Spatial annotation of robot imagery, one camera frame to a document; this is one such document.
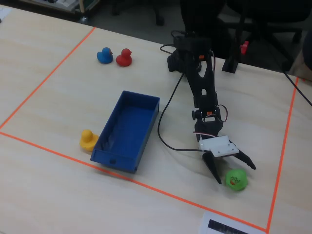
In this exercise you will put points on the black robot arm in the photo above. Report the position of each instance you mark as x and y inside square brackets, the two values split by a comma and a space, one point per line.
[200, 80]

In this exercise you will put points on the green rubber duck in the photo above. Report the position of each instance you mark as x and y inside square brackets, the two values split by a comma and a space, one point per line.
[236, 180]

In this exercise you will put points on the blue rubber duck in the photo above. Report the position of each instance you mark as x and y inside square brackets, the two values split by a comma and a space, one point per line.
[104, 56]

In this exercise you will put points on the white printed paper sheet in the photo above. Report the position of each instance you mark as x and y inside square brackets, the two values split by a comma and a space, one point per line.
[214, 223]

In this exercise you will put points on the red rubber duck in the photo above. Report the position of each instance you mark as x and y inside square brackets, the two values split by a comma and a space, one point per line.
[123, 58]

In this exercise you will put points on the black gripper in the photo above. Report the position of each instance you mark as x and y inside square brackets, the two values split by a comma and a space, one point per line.
[211, 159]

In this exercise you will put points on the black clamp with red knob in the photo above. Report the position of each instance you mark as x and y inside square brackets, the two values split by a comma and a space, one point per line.
[234, 58]

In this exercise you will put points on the orange tape line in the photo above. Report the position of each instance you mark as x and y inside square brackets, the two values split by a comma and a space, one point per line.
[284, 146]
[146, 186]
[48, 75]

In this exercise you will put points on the yellow rubber duck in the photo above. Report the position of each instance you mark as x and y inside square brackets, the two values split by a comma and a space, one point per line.
[87, 141]

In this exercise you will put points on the blue plastic box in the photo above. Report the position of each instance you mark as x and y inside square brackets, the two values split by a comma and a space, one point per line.
[129, 131]

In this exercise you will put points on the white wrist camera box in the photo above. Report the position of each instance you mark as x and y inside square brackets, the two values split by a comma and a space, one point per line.
[217, 146]

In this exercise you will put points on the black office chair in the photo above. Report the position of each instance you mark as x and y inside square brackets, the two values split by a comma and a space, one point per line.
[202, 17]
[273, 14]

